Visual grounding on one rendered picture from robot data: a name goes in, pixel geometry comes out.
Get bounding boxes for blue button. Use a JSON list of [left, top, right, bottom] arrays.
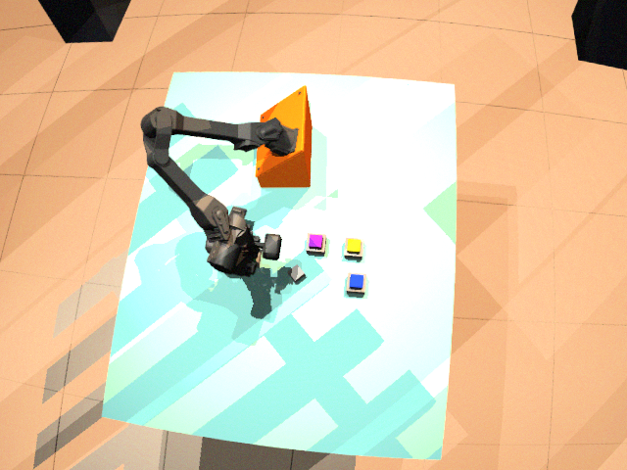
[[347, 272, 367, 294]]

